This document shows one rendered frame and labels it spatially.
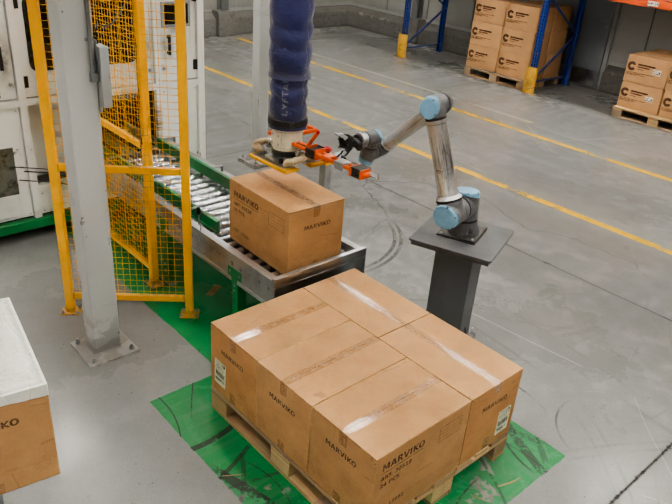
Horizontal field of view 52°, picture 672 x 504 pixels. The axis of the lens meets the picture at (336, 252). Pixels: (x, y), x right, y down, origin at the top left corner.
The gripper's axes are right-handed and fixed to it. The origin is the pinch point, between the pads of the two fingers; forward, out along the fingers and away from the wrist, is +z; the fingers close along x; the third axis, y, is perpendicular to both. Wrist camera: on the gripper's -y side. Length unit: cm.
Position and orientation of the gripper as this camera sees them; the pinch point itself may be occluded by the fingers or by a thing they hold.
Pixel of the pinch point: (335, 147)
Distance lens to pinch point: 387.3
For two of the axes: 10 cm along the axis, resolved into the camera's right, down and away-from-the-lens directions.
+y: -6.7, -3.8, 6.4
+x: 0.7, -8.9, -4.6
